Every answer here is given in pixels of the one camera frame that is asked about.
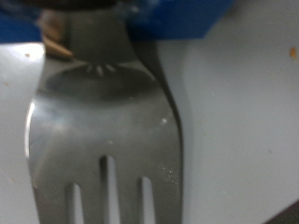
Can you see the silver toaster oven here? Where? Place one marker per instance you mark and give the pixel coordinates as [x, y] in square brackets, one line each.
[243, 124]

